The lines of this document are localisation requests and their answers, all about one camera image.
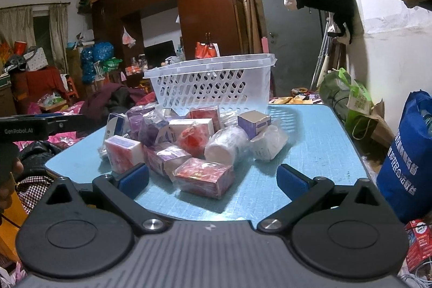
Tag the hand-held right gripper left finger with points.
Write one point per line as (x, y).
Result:
(135, 178)

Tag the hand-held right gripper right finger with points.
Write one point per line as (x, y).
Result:
(292, 178)

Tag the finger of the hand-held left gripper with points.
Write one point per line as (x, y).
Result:
(52, 114)
(74, 126)

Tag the black item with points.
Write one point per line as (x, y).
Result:
(153, 129)

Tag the clear plastic storage bin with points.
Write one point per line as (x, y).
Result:
(216, 85)

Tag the person's left hand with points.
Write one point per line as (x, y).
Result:
(6, 200)

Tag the pink printed blanket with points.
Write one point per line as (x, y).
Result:
(64, 139)

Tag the pink and white box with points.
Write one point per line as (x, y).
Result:
(123, 153)

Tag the black jacket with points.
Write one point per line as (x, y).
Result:
(37, 156)

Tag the red cloth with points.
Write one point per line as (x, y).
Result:
(37, 82)

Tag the purple and pink wrapped box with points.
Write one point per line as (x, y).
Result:
(168, 158)

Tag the blue and white box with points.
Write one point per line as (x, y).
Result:
(116, 126)

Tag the dark maroon clothing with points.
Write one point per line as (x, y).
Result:
(111, 99)

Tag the patterned gift box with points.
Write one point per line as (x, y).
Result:
(36, 59)

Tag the plaid cloth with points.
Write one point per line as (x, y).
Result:
(33, 188)

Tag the purple and cream box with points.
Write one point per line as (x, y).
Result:
(253, 122)

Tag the blue plastic bags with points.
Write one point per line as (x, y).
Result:
(96, 58)

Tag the red and white box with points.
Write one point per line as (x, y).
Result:
(192, 136)

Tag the red cup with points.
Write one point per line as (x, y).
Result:
(19, 47)

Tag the yellow cloth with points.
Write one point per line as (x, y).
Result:
(293, 100)

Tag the beige curtain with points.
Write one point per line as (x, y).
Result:
(57, 35)

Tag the small red box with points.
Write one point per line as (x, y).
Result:
(206, 116)

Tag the brown paper bag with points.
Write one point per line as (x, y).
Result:
(374, 129)

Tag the green and white bag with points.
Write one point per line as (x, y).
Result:
(344, 95)

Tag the white plastic hanging bag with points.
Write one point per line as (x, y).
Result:
(128, 37)

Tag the black television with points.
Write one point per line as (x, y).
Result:
(160, 53)

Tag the blue printed bag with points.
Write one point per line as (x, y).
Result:
(408, 159)

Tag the grey door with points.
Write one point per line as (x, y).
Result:
(290, 48)

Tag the metal crutches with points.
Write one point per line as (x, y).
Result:
(324, 51)

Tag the red carton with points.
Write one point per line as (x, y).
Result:
(420, 244)

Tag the red and white hanging bag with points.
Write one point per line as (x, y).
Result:
(205, 50)

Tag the brown wooden wardrobe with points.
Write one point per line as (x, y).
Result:
(202, 4)

